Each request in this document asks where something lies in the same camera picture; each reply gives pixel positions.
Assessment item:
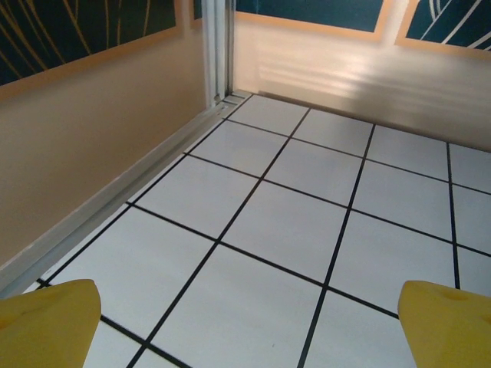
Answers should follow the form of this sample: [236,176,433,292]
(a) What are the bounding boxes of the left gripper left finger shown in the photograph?
[0,279,103,368]

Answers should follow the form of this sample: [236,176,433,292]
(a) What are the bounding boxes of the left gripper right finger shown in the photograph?
[397,280,491,368]

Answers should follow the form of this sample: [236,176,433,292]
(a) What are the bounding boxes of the aluminium side rail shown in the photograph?
[0,91,254,302]

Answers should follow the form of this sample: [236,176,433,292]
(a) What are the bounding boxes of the aluminium corner post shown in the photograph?
[201,0,236,107]

